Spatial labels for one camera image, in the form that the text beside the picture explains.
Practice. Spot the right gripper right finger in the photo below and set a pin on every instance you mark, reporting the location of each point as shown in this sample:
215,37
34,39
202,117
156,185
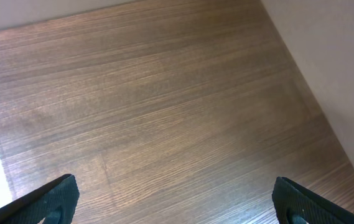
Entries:
294,203

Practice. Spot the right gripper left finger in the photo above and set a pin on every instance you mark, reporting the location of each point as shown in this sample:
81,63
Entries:
54,202

